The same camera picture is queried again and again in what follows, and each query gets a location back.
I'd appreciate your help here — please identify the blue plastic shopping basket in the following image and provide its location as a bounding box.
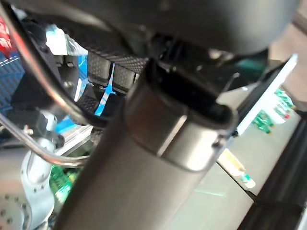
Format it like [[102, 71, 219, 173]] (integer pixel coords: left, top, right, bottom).
[[0, 23, 117, 135]]

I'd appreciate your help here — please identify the black glass display cabinet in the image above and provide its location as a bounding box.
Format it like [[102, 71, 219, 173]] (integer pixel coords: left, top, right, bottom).
[[167, 54, 307, 230]]

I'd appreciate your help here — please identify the clear water bottle red label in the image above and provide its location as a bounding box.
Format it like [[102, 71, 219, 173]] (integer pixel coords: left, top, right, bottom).
[[0, 15, 14, 57]]

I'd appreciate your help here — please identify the yellow tea bottle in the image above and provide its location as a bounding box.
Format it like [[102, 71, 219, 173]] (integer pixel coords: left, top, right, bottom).
[[220, 150, 257, 190]]

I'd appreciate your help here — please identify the silver wire basket handle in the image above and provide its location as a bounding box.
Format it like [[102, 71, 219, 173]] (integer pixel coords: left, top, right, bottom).
[[0, 3, 111, 129], [0, 112, 91, 167]]

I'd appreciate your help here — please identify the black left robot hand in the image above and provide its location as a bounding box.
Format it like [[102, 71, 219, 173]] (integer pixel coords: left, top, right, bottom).
[[4, 0, 300, 230]]

